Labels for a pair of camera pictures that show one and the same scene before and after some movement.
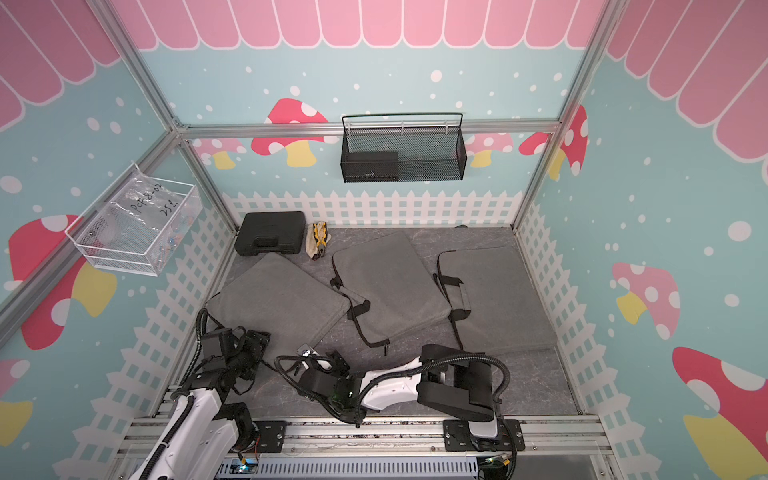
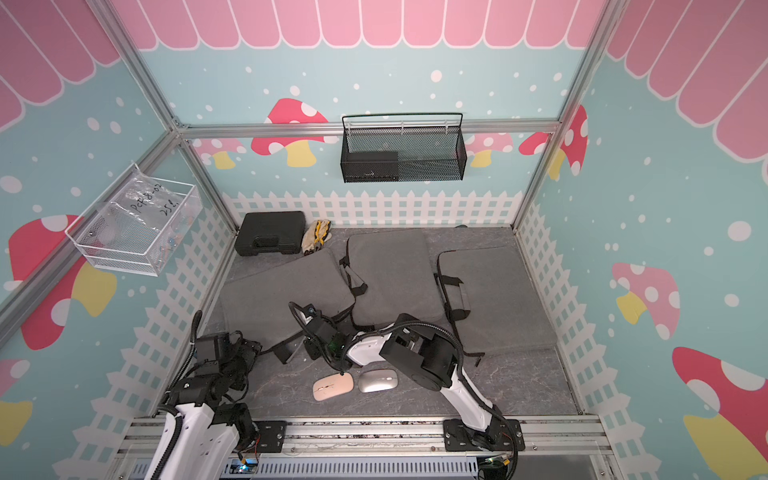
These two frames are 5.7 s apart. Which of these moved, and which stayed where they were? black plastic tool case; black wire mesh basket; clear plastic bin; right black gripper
Moved: right black gripper
Stayed: black plastic tool case; black wire mesh basket; clear plastic bin
